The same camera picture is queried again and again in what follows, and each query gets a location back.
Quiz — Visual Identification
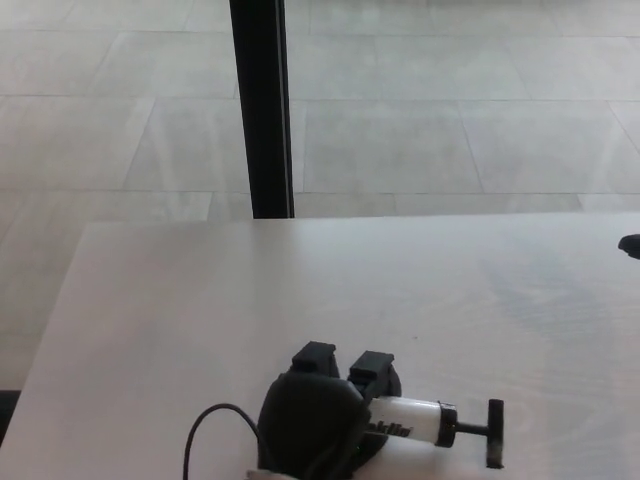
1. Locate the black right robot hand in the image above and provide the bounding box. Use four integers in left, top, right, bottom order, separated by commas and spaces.
617, 232, 640, 262

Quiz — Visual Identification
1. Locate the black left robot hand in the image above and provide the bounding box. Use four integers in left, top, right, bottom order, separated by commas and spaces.
256, 341, 403, 480

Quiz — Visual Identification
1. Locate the white Franklin hand air pump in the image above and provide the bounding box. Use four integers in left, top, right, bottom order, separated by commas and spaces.
366, 394, 506, 470

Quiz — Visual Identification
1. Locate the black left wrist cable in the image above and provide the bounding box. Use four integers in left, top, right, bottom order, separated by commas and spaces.
183, 403, 262, 480

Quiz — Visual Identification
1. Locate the black vertical window frame post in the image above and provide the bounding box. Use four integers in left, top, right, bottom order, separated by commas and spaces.
229, 0, 297, 220

